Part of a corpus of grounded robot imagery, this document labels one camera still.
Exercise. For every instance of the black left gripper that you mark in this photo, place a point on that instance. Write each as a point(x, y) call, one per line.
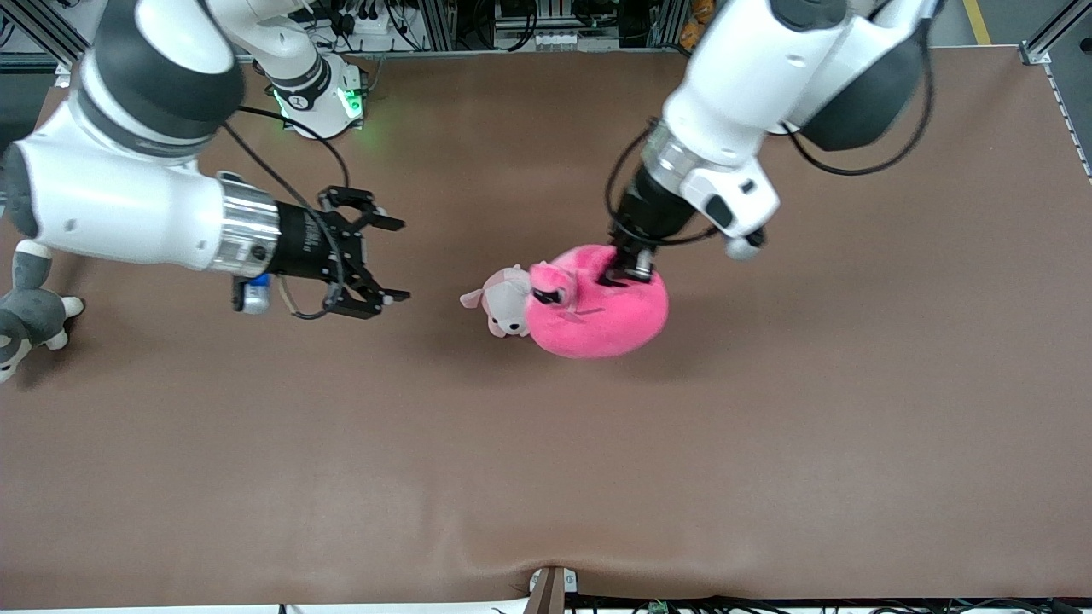
point(650, 213)

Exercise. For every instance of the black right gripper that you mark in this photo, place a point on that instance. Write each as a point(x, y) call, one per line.
point(300, 241)

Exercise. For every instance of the round hot pink plush toy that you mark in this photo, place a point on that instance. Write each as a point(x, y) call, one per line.
point(606, 320)

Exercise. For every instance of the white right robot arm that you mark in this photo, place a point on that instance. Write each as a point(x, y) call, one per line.
point(128, 200)

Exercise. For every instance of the small white pink plush dog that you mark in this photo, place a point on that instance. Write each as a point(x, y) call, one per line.
point(505, 305)

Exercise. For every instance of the brown table mat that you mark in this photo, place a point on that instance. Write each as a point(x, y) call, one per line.
point(546, 477)

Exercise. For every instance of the white power strip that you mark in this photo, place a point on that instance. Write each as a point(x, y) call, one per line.
point(368, 21)

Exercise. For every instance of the white connector strip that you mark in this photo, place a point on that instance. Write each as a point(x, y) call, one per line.
point(559, 38)

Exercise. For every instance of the pile of orange plush toys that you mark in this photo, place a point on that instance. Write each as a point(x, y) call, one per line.
point(701, 17)

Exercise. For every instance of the metal table edge clamp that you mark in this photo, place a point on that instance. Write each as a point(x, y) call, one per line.
point(546, 590)

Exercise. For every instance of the grey white plush husky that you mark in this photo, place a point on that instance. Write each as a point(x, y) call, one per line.
point(30, 315)

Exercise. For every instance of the aluminium frame profile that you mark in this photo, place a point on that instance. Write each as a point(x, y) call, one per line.
point(1045, 38)
point(43, 26)

